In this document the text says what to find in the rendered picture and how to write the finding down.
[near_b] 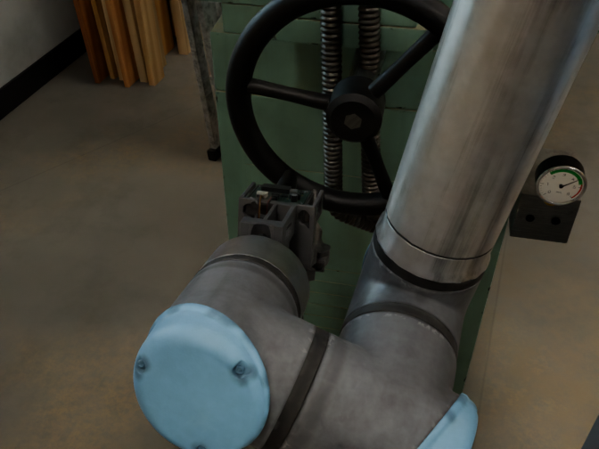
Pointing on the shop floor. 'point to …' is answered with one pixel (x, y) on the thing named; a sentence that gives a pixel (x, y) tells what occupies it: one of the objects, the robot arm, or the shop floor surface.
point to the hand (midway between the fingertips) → (299, 224)
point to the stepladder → (193, 9)
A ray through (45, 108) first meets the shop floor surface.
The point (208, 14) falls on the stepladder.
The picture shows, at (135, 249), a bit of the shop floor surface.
